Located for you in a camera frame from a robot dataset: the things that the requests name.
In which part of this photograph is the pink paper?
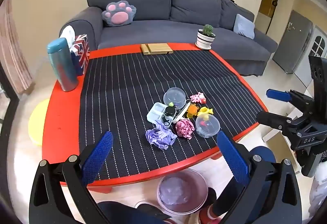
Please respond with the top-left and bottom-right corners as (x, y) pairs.
(175, 119), (196, 141)

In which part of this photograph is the grey pink paw cushion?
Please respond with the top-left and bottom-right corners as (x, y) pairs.
(102, 1), (137, 27)

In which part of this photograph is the pink slipper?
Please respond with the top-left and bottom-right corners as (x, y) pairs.
(199, 205), (223, 224)

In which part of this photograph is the pink dragon keychain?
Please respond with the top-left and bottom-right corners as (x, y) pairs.
(190, 93), (207, 105)

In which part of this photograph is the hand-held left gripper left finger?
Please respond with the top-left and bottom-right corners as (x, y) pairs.
(29, 131), (113, 224)

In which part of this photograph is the grey fabric sofa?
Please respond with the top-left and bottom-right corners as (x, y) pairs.
(59, 0), (278, 77)

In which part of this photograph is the white panelled door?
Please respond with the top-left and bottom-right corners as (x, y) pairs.
(294, 25), (327, 89)

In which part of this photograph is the grey refrigerator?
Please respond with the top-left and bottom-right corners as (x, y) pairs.
(272, 10), (314, 74)

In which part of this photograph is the light blue cushion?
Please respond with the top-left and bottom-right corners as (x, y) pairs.
(234, 14), (255, 39)

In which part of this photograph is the white divided plastic tray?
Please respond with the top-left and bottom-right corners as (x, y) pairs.
(147, 102), (169, 122)

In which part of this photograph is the wooden phone stand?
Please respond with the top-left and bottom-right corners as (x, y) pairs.
(140, 43), (174, 56)

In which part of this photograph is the red round table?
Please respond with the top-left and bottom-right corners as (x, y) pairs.
(42, 42), (269, 194)

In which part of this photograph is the yellow fish toy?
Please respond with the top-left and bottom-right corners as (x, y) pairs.
(197, 106), (214, 117)

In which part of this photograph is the pink translucent trash bin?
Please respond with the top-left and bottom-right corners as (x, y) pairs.
(156, 169), (208, 215)

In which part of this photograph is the purple paper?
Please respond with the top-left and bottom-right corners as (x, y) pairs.
(146, 120), (178, 150)

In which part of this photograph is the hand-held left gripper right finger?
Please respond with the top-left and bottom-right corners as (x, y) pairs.
(217, 131), (302, 224)

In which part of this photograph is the teal insulated bottle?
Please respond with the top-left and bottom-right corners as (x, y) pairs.
(47, 37), (78, 92)

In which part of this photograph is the yellow round stool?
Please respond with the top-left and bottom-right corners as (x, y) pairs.
(28, 99), (52, 146)

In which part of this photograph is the white cloth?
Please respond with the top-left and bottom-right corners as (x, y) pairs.
(60, 26), (76, 48)

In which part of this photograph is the black striped table mat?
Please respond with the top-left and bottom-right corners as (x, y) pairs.
(79, 50), (264, 181)

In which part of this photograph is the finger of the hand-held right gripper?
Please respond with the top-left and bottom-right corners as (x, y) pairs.
(256, 111), (305, 133)
(266, 88), (315, 113)

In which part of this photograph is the potted cactus striped pot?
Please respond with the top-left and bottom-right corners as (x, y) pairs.
(195, 24), (216, 50)

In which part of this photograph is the person's right forearm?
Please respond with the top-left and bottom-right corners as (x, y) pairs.
(309, 160), (327, 215)

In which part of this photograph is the flag print tissue box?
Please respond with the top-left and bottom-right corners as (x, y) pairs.
(69, 34), (90, 77)

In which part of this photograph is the pink curtain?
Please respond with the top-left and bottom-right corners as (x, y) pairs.
(0, 0), (34, 94)

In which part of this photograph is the person's left leg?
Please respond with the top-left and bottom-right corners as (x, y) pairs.
(96, 201), (171, 224)

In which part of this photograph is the black round badge reel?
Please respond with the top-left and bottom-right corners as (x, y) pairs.
(161, 106), (177, 127)

